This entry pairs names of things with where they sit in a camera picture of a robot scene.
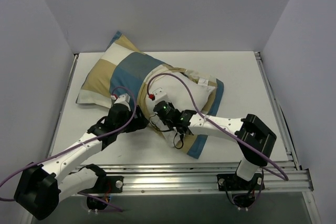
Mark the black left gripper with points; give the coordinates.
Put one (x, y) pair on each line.
(139, 120)

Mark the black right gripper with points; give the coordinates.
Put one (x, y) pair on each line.
(159, 107)

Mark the white pillow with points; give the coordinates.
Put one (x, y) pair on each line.
(206, 90)

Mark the blue tan white patchwork pillowcase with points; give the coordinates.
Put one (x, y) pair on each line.
(122, 65)

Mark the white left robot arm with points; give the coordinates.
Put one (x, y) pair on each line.
(42, 187)

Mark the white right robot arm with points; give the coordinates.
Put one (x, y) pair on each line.
(252, 135)

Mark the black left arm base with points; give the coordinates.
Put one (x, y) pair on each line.
(94, 204)

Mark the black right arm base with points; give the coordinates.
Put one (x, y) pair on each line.
(244, 200)

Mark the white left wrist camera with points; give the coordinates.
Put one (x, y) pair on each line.
(123, 99)

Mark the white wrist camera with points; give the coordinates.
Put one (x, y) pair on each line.
(123, 99)
(159, 95)

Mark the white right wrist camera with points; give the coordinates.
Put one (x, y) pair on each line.
(159, 95)

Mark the aluminium left edge rail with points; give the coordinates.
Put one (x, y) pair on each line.
(54, 136)

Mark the aluminium front mounting rail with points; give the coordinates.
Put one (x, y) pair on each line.
(188, 193)

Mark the aluminium table edge rail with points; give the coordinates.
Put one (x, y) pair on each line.
(278, 113)

